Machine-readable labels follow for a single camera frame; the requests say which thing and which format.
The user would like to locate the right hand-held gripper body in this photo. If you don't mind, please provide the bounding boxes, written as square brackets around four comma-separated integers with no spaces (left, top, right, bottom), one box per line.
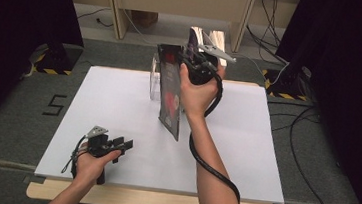
[179,28,240,90]

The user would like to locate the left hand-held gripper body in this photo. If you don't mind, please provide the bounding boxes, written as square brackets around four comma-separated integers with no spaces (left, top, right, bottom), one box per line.
[81,124,117,187]

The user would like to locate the white book with colourful pictures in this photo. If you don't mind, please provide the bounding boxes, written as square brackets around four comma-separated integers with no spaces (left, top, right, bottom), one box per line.
[206,29,231,68]

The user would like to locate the black magazine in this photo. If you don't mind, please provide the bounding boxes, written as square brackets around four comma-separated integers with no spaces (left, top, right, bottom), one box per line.
[148,43,189,142]

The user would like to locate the clear acrylic organizer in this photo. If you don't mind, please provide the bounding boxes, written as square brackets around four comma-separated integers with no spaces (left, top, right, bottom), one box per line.
[147,52,219,108]

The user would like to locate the person's left hand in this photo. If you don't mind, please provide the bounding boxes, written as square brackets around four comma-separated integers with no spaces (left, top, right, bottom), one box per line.
[72,145,122,187]

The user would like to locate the person's right hand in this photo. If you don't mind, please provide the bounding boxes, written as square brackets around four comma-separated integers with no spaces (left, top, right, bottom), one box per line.
[175,63,226,120]

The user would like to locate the beige wooden desk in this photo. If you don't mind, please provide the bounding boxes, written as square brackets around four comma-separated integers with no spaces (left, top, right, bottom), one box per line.
[99,0,258,55]

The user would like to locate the brown cardboard box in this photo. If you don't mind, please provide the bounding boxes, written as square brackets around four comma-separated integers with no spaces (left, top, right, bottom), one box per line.
[129,9,160,29]

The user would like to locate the stand base with striped tape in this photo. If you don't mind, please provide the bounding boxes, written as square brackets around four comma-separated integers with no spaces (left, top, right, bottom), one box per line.
[32,41,84,78]
[259,63,312,102]

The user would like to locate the white floor cable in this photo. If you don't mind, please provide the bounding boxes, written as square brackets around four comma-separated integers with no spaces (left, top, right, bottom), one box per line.
[116,7,293,88]

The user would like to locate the black cables from wall socket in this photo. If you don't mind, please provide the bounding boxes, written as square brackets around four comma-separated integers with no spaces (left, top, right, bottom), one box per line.
[242,0,295,66]

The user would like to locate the right hand-held gripper cable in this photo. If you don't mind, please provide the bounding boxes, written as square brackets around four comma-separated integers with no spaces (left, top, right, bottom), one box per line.
[183,61,255,204]

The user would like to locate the thin black floor cable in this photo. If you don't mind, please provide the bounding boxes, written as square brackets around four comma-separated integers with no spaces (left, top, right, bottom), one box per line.
[75,4,116,29]

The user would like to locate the long black floor cable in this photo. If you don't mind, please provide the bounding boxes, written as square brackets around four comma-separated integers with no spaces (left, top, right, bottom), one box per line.
[258,99,358,204]

